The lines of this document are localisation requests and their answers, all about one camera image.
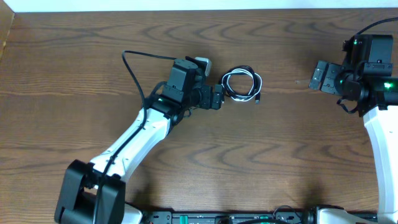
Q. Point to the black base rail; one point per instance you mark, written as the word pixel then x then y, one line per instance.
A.
pixel 283 214

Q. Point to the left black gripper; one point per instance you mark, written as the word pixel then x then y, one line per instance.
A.
pixel 208 102

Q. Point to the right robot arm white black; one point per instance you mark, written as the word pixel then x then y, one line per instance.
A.
pixel 365 85

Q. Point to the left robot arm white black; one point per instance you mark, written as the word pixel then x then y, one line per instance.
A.
pixel 94 192

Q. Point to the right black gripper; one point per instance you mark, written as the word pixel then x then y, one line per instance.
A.
pixel 332 71

